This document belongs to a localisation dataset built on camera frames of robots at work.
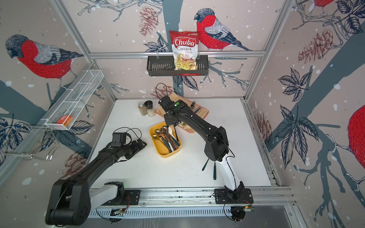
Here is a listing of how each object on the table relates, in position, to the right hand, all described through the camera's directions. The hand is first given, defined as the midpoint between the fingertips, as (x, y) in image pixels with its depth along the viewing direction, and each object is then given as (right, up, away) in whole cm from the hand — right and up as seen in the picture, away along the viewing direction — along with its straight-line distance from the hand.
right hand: (170, 120), depth 88 cm
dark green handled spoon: (+27, -30, -7) cm, 40 cm away
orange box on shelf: (-46, +2, -24) cm, 52 cm away
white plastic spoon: (-2, -9, +10) cm, 13 cm away
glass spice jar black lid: (-17, +6, +18) cm, 26 cm away
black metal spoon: (+4, -8, -3) cm, 9 cm away
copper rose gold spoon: (-10, -9, +9) cm, 16 cm away
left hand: (-17, -15, 0) cm, 23 cm away
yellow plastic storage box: (-7, -19, +4) cm, 20 cm away
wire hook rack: (-55, -6, -32) cm, 64 cm away
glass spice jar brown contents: (-23, +8, +16) cm, 29 cm away
